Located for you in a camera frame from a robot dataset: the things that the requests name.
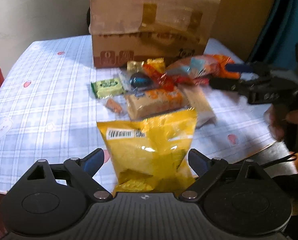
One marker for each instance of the green wafer pack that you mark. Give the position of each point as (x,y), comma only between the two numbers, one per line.
(106,88)

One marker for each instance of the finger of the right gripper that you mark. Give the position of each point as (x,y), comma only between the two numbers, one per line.
(260,70)
(224,84)

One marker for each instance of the yellow chips bag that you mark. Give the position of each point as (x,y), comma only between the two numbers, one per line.
(150,155)

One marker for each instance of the small orange candy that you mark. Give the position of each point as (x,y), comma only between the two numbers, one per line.
(114,106)

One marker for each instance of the cracker clear pack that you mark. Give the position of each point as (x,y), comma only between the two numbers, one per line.
(198,101)

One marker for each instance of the wooden door panel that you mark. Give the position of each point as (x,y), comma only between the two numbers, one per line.
(239,23)

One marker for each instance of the orange snack bag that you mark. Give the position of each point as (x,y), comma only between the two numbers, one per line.
(224,66)

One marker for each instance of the cardboard box with plastic liner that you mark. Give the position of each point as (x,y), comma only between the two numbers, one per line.
(137,30)

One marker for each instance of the orange bread pack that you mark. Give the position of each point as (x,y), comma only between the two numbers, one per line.
(155,101)

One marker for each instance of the dark cookie clear pack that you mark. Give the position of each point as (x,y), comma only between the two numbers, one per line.
(135,82)

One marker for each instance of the plaid tablecloth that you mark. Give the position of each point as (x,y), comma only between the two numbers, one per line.
(48,111)

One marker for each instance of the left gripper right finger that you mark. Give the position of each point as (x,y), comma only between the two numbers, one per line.
(209,171)

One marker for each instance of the yellow candy pack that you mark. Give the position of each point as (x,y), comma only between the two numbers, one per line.
(158,64)

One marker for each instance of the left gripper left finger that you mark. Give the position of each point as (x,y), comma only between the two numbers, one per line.
(81,172)

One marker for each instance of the right hand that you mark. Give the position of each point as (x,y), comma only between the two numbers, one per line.
(277,118)

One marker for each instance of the red snack pack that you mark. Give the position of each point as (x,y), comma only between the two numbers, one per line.
(168,82)

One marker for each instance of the panda bread snack pack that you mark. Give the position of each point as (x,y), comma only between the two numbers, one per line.
(193,67)

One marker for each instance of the gold snack pack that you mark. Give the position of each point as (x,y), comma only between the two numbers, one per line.
(135,66)

